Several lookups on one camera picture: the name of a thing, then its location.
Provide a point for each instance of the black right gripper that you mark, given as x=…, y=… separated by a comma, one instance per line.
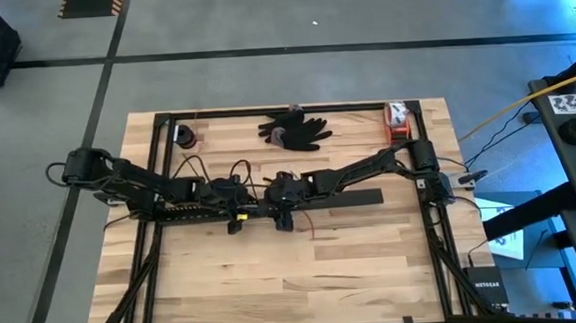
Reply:
x=290, y=191

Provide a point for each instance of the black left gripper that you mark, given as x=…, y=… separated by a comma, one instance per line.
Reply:
x=227, y=190

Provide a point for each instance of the black duct cover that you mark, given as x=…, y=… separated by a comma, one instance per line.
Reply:
x=345, y=199

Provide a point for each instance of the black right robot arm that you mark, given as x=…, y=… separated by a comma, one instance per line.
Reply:
x=368, y=169

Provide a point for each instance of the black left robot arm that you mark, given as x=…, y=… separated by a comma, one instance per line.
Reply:
x=139, y=180

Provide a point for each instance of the black work glove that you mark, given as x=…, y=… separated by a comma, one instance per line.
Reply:
x=306, y=135
x=286, y=124

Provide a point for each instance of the orange tape dispenser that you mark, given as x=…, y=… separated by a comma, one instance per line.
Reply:
x=397, y=122

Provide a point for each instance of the white paper sheet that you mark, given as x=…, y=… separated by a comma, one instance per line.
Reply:
x=504, y=248

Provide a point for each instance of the black orange-striped floor mat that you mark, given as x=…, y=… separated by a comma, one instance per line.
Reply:
x=90, y=3

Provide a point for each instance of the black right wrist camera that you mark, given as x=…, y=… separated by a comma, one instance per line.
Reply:
x=284, y=223

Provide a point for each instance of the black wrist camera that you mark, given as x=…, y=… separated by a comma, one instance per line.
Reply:
x=235, y=227
x=284, y=223

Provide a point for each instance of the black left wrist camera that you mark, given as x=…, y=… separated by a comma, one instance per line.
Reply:
x=235, y=227

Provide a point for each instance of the grey metal mounting bracket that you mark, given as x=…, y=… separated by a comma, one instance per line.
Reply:
x=421, y=184

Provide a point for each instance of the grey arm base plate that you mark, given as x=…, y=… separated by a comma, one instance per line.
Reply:
x=462, y=185

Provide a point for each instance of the black Netgear network switch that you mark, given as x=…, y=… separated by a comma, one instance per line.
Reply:
x=486, y=285

